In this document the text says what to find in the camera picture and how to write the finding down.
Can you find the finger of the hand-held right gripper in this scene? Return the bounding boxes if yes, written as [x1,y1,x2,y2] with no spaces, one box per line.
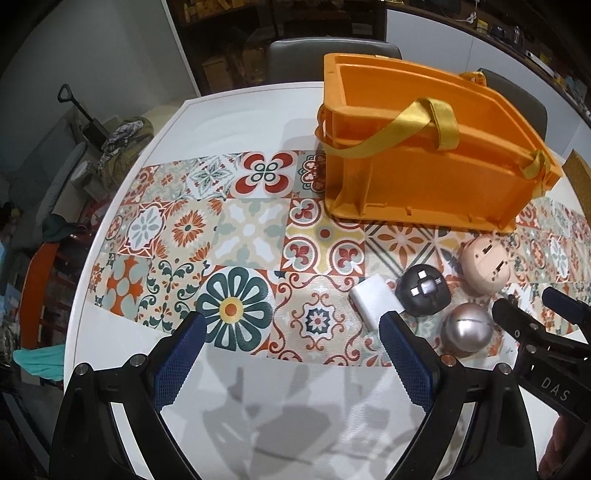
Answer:
[542,286,591,326]
[491,298,557,363]

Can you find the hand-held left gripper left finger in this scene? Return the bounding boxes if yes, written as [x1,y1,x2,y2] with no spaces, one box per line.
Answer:
[48,311,208,480]

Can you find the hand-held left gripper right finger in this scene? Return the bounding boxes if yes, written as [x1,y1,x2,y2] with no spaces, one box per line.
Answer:
[379,310,539,480]

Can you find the silver metallic ball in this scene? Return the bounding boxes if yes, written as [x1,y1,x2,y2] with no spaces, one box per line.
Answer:
[442,303,494,357]

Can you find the beige ball-shaped device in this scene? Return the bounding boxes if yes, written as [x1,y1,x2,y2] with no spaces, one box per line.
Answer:
[458,236,509,297]

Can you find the small white box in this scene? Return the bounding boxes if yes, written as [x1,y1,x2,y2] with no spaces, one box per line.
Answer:
[348,273,403,332]

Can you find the black ball-shaped device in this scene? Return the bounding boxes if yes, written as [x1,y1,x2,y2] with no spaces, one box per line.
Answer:
[396,265,450,318]

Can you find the orange plastic crate yellow straps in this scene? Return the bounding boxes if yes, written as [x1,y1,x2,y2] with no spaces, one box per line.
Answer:
[315,52,563,234]

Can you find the person's right hand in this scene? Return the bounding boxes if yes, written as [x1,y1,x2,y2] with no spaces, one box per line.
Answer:
[546,412,575,480]

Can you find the patterned tile table mat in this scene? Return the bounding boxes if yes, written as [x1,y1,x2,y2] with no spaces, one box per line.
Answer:
[85,150,591,370]

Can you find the cork board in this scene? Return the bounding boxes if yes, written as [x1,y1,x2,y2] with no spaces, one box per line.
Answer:
[564,148,591,185]

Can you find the teal cloth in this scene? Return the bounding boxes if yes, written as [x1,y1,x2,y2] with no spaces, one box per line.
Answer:
[13,344,66,383]

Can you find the orange chair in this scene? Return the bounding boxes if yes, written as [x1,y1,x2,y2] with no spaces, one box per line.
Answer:
[18,242,62,352]

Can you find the red round sign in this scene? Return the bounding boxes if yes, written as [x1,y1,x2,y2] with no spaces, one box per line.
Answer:
[79,198,108,228]

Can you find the dark green cloth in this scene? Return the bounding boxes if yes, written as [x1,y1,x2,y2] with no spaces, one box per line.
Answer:
[44,216,78,241]

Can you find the grey chair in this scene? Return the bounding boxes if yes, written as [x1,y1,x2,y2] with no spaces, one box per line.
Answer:
[267,39,402,86]
[478,68,549,139]

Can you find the camouflage cloth bundle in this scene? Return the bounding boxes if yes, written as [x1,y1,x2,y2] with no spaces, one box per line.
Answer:
[98,117,154,185]

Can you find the grey sofa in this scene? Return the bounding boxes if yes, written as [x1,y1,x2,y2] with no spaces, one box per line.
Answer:
[0,115,93,252]

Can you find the black shovel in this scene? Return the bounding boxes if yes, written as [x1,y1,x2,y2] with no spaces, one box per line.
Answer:
[58,84,110,145]

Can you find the dark shelving unit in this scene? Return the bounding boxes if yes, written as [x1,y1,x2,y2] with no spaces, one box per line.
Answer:
[173,0,387,95]

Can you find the cluttered wall shelf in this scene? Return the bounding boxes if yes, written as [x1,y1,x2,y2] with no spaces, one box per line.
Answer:
[388,0,591,121]

